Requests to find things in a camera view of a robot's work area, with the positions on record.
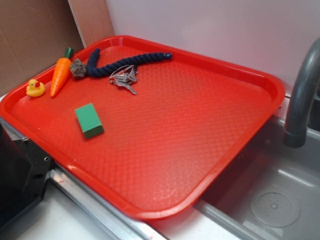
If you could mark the silver key bunch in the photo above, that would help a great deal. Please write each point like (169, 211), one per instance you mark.
(124, 77)

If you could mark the brown rock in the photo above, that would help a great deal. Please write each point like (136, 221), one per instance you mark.
(78, 69)

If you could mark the orange toy carrot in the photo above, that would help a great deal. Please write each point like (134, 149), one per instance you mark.
(61, 72)

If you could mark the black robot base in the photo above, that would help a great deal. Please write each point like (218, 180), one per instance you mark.
(24, 171)

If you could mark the red plastic tray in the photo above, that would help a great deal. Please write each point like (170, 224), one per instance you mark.
(161, 148)

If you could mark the green wooden block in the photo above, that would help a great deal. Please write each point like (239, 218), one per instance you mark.
(89, 121)

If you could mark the yellow rubber duck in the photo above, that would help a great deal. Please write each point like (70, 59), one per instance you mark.
(35, 88)

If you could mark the grey sink basin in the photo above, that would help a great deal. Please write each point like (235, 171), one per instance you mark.
(223, 211)

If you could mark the grey faucet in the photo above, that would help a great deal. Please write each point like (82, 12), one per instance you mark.
(304, 106)

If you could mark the sink drain cover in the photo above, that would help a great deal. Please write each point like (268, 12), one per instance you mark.
(275, 209)

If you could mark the brown cardboard panel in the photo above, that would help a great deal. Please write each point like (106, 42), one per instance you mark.
(34, 34)

